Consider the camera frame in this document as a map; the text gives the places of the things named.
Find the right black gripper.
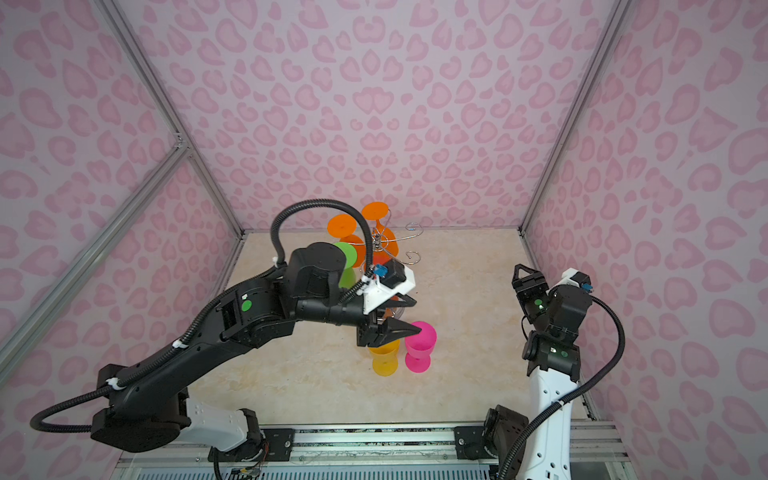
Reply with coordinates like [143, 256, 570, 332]
[512, 263, 555, 335]

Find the yellow plastic wine glass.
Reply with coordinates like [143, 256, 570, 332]
[368, 340, 400, 377]

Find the pink plastic wine glass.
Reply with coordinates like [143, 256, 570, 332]
[405, 321, 438, 374]

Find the red plastic wine glass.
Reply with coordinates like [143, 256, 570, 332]
[383, 300, 413, 320]

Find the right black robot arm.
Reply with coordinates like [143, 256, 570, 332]
[483, 264, 592, 479]

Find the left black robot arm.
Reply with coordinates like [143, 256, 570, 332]
[90, 242, 421, 460]

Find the green plastic wine glass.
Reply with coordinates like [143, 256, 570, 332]
[335, 241, 358, 289]

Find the chrome wine glass rack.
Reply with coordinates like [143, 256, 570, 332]
[362, 201, 423, 266]

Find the orange wine glass rear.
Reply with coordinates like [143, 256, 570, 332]
[362, 201, 399, 265]

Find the orange wine glass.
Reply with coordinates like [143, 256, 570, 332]
[362, 201, 399, 265]
[327, 214, 366, 268]

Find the orange wine glass left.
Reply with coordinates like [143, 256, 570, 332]
[327, 214, 366, 268]

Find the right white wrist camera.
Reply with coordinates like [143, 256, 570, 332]
[557, 268, 594, 294]

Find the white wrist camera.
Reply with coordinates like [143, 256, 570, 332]
[361, 258, 416, 314]
[557, 268, 594, 294]

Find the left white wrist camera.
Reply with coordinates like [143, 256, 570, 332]
[361, 258, 416, 314]

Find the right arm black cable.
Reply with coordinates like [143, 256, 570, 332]
[495, 293, 626, 480]

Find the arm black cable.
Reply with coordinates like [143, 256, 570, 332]
[29, 199, 377, 434]
[495, 293, 626, 480]

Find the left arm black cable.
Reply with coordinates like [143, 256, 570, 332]
[29, 199, 377, 434]

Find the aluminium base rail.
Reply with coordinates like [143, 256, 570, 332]
[110, 419, 637, 480]

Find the aluminium frame diagonal beam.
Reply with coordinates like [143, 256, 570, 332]
[1, 140, 189, 384]

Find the aluminium frame right post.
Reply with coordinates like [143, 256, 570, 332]
[518, 0, 636, 239]

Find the aluminium frame post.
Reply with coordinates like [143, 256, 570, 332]
[94, 0, 246, 239]
[518, 0, 636, 239]

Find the aluminium frame left post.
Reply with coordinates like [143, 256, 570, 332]
[94, 0, 246, 239]

